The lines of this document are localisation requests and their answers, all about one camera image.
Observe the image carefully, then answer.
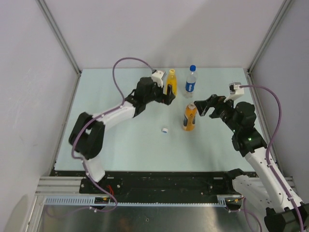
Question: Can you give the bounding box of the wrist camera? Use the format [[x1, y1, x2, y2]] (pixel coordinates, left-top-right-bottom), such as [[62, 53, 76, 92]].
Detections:
[[151, 70, 166, 87], [224, 82, 244, 102]]

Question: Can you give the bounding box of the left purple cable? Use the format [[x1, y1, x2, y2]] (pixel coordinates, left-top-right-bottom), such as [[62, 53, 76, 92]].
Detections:
[[71, 57, 156, 194]]

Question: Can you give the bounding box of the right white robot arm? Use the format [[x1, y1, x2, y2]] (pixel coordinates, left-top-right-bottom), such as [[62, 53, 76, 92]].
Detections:
[[194, 94, 309, 232]]

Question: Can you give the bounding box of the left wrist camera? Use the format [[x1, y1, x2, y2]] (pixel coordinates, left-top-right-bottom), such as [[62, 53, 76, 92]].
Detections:
[[151, 70, 166, 87]]

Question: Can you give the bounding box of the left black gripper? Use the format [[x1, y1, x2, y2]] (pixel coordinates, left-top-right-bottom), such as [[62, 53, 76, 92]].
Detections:
[[144, 80, 174, 105]]

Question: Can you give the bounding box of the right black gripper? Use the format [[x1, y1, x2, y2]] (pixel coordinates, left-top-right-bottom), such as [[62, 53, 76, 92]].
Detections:
[[194, 94, 240, 133]]

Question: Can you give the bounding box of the grey cable duct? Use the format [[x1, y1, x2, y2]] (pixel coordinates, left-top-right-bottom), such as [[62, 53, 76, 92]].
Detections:
[[43, 195, 229, 208]]

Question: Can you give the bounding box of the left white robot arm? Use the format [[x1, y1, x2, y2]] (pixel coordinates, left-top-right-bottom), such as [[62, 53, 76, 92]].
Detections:
[[69, 77, 175, 193]]

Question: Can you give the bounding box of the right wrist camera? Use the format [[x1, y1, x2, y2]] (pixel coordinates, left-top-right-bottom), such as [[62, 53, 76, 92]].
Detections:
[[224, 82, 244, 102]]

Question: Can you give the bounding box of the yellow juice bottle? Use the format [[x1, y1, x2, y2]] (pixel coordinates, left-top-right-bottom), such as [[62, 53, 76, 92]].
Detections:
[[166, 69, 177, 96]]

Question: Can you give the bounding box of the clear Pepsi bottle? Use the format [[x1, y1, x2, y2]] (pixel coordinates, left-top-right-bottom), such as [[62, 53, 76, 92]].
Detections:
[[185, 65, 197, 98]]

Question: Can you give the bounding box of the orange Pocari Sweat bottle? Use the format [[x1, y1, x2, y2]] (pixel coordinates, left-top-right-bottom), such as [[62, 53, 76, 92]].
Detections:
[[183, 102, 197, 131]]

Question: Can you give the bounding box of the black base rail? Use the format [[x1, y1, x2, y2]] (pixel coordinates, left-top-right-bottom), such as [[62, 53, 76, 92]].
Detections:
[[79, 170, 253, 203]]

